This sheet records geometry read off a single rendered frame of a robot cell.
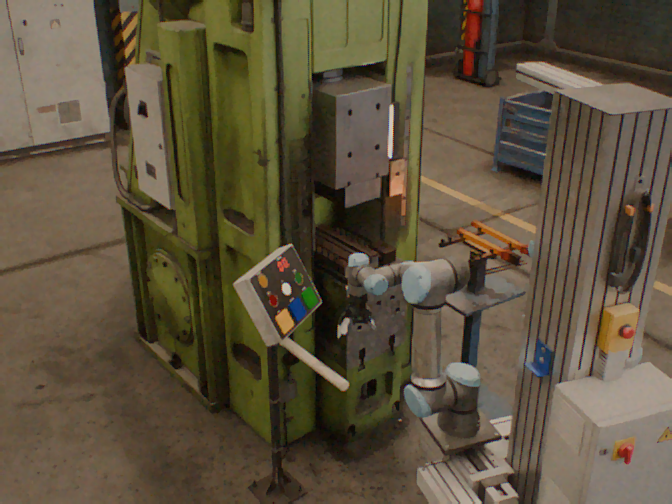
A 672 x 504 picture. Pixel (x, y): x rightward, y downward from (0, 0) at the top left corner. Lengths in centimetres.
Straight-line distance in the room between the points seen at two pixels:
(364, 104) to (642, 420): 166
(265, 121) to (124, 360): 208
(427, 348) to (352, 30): 142
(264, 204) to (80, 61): 524
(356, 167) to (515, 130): 413
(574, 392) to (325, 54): 168
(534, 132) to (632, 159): 507
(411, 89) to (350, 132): 50
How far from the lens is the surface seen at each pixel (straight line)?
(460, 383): 262
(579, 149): 214
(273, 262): 301
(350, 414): 381
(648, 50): 1147
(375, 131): 328
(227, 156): 348
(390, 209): 368
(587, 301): 224
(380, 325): 364
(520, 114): 722
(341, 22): 324
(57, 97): 824
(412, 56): 353
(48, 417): 437
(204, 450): 395
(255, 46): 305
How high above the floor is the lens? 256
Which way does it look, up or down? 27 degrees down
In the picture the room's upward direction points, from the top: straight up
